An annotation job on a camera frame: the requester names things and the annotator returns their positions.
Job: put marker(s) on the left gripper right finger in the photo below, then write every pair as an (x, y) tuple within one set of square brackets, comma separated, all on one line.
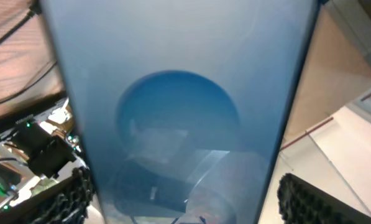
[(302, 203)]

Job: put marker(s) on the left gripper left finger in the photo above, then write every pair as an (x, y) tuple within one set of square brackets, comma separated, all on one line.
[(65, 202)]

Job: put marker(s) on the blue screen smartphone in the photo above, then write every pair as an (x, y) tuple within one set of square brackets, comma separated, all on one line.
[(181, 105)]

